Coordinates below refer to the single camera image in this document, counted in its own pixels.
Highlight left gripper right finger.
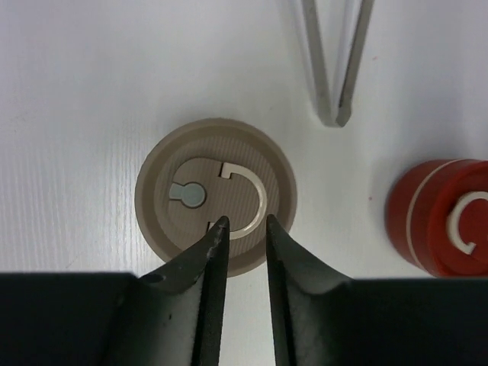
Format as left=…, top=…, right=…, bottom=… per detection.
left=266, top=215, right=374, bottom=365

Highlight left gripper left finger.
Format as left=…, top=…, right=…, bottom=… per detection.
left=102, top=217, right=230, bottom=365

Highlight beige lunch box lid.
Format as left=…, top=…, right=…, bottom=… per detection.
left=134, top=118, right=297, bottom=277

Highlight red lunch box lid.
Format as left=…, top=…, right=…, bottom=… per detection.
left=427, top=160, right=487, bottom=277

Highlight metal tongs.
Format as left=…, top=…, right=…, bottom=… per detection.
left=294, top=0, right=374, bottom=127

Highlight red lunch box container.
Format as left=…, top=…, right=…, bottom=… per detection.
left=385, top=159, right=482, bottom=277

